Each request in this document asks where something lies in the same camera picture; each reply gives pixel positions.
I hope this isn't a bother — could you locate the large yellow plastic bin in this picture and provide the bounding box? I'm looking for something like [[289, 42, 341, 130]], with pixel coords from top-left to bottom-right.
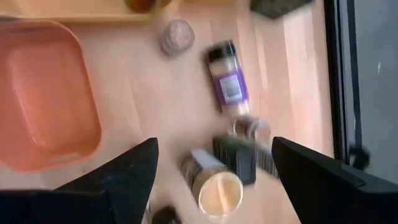
[[0, 0, 156, 25]]

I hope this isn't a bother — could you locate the orange plastic bin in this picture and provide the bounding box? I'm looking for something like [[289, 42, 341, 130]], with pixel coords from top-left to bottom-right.
[[0, 19, 103, 172]]

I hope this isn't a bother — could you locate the green spice tin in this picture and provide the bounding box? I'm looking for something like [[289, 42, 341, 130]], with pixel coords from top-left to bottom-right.
[[213, 136, 257, 186]]

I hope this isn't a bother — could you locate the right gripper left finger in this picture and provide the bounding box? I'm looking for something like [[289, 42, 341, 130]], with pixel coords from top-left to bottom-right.
[[0, 138, 159, 224]]

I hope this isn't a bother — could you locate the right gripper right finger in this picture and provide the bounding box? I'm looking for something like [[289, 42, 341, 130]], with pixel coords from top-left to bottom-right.
[[272, 136, 398, 224]]

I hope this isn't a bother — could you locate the black table frame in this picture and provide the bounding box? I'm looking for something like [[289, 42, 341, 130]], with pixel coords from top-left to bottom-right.
[[323, 0, 371, 170]]

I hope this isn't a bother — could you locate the tan-lid spice jar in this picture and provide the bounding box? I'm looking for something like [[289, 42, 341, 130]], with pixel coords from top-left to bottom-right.
[[179, 148, 244, 218]]

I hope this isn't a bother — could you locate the small corked glass jar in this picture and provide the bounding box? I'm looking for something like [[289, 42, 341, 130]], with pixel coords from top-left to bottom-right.
[[160, 19, 196, 57], [231, 114, 272, 146]]

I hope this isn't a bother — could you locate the purple label spice jar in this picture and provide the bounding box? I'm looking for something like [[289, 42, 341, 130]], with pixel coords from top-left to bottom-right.
[[205, 39, 251, 116]]

